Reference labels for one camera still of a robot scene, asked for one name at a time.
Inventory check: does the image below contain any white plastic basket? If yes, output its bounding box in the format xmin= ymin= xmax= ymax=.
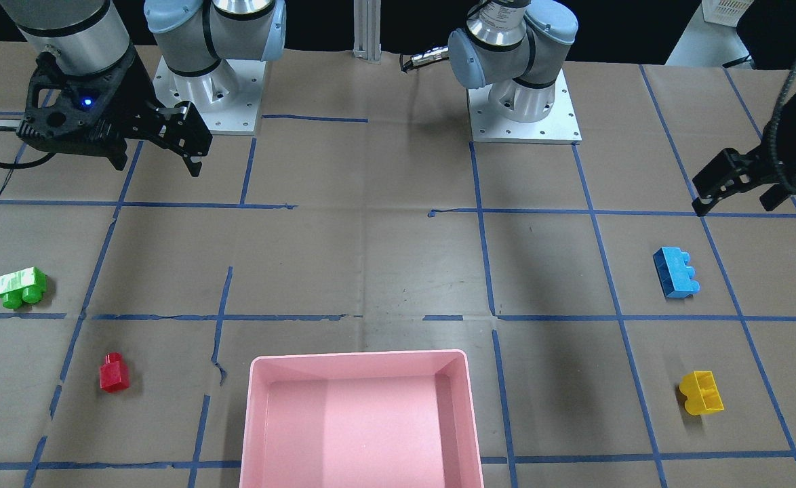
xmin=701 ymin=0 xmax=754 ymax=27

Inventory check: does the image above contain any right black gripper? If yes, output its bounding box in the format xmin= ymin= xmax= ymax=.
xmin=126 ymin=102 xmax=213 ymax=178

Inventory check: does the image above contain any red toy block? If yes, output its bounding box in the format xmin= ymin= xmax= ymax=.
xmin=98 ymin=352 xmax=130 ymax=393

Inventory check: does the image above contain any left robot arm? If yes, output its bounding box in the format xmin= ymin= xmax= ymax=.
xmin=448 ymin=1 xmax=759 ymax=212

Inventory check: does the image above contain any yellow toy block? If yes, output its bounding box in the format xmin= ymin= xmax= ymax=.
xmin=678 ymin=371 xmax=725 ymax=415

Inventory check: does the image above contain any blue toy block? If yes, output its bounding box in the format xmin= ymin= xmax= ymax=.
xmin=652 ymin=247 xmax=700 ymax=299

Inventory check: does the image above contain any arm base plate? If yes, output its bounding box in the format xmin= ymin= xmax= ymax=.
xmin=153 ymin=58 xmax=270 ymax=136
xmin=467 ymin=70 xmax=583 ymax=145

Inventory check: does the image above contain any pink plastic box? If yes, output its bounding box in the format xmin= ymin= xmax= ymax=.
xmin=239 ymin=349 xmax=484 ymax=487

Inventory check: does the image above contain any aluminium frame post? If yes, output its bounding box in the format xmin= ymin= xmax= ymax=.
xmin=352 ymin=0 xmax=382 ymax=64

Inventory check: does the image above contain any silver cable connector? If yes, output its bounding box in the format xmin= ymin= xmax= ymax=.
xmin=399 ymin=46 xmax=450 ymax=73

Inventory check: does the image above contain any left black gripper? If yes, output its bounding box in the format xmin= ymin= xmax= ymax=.
xmin=692 ymin=148 xmax=778 ymax=217

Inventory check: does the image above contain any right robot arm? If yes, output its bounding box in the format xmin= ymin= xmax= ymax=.
xmin=0 ymin=1 xmax=287 ymax=177

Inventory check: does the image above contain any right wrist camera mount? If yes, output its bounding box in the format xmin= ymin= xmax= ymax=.
xmin=16 ymin=44 xmax=159 ymax=170

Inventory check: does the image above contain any green toy block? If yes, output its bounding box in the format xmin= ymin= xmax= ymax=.
xmin=0 ymin=268 xmax=47 ymax=310

